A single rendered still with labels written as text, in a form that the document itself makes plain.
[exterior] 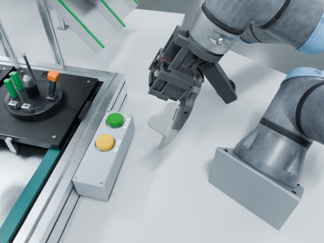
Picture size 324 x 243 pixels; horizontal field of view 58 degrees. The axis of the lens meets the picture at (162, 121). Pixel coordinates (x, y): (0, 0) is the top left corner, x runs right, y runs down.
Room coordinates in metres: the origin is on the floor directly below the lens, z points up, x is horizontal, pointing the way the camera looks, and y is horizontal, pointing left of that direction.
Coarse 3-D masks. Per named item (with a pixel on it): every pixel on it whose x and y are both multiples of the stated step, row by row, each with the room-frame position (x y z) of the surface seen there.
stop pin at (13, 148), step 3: (6, 138) 0.42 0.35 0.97; (9, 138) 0.42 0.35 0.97; (12, 138) 0.42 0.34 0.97; (6, 141) 0.42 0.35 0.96; (9, 141) 0.41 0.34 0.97; (12, 141) 0.42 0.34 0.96; (9, 144) 0.41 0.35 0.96; (12, 144) 0.42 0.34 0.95; (15, 144) 0.42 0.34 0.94; (9, 147) 0.42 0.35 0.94; (12, 147) 0.41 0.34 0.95; (15, 147) 0.42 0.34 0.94; (12, 150) 0.42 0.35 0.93; (15, 150) 0.41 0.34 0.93
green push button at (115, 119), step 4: (108, 116) 0.49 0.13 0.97; (112, 116) 0.49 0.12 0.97; (116, 116) 0.49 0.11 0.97; (120, 116) 0.49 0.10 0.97; (108, 120) 0.47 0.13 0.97; (112, 120) 0.47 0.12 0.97; (116, 120) 0.47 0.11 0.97; (120, 120) 0.47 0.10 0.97; (108, 124) 0.47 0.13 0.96; (112, 124) 0.46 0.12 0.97; (116, 124) 0.46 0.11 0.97; (120, 124) 0.47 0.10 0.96
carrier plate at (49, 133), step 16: (64, 80) 0.63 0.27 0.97; (80, 80) 0.63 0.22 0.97; (96, 80) 0.63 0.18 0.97; (0, 96) 0.56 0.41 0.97; (80, 96) 0.56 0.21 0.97; (0, 112) 0.50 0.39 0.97; (64, 112) 0.50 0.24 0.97; (80, 112) 0.51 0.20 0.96; (0, 128) 0.45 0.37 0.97; (16, 128) 0.45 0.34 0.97; (32, 128) 0.45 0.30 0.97; (48, 128) 0.45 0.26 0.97; (64, 128) 0.45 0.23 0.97; (32, 144) 0.41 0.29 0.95; (48, 144) 0.41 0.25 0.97
